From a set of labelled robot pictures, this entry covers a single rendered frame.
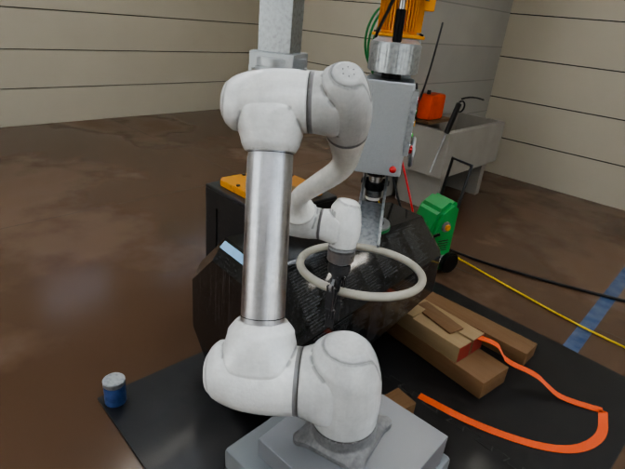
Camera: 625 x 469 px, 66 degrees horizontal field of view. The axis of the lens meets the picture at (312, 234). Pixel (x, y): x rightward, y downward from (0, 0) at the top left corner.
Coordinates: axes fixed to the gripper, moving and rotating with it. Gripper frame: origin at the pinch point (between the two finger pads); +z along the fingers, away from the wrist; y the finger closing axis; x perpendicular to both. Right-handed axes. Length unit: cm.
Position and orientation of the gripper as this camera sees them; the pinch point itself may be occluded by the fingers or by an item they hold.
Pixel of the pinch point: (332, 314)
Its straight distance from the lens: 166.7
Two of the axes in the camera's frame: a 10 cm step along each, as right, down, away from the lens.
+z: -1.0, 9.3, 3.6
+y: 4.1, -2.9, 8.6
